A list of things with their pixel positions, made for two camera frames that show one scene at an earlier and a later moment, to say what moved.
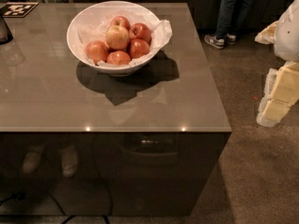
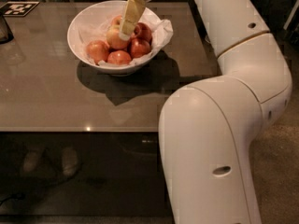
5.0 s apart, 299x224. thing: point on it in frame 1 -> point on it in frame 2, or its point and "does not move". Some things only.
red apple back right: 140,31 does not move
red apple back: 121,21 does not move
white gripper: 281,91 -> 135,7
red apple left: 97,50 does not move
